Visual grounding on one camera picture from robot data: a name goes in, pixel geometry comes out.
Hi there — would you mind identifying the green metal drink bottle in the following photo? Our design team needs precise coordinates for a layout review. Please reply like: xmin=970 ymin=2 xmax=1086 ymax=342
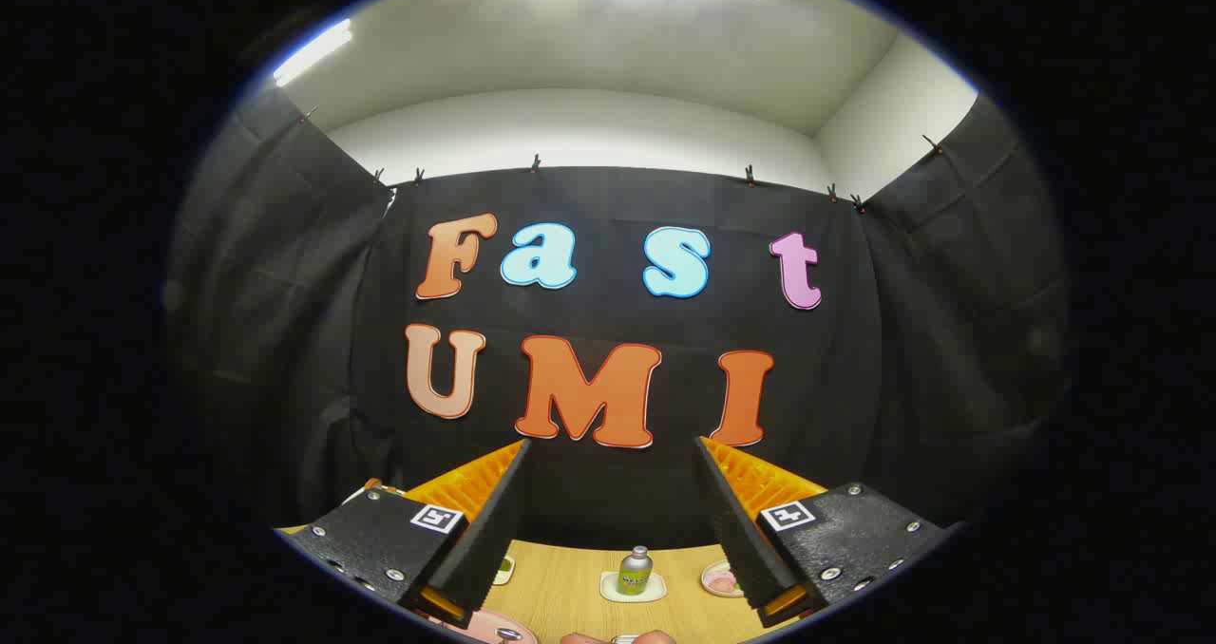
xmin=617 ymin=546 xmax=655 ymax=597

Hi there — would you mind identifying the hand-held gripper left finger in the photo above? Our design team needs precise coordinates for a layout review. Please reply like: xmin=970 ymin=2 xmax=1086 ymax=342
xmin=285 ymin=439 xmax=531 ymax=629

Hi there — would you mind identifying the white oval food plate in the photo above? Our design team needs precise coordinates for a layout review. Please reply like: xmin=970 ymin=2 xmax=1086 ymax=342
xmin=701 ymin=560 xmax=747 ymax=598

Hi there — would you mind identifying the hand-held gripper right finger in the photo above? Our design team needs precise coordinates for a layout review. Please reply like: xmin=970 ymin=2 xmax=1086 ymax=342
xmin=693 ymin=436 xmax=951 ymax=629

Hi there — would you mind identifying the white square coaster tray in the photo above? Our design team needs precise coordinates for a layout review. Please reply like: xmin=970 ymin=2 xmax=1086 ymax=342
xmin=599 ymin=571 xmax=667 ymax=603

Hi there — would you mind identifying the pink round plate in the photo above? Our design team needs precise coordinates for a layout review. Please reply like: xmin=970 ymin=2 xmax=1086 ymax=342
xmin=446 ymin=609 xmax=538 ymax=644

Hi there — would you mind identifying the row of black clips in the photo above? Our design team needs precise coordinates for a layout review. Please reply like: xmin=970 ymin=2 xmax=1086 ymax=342
xmin=299 ymin=103 xmax=946 ymax=216

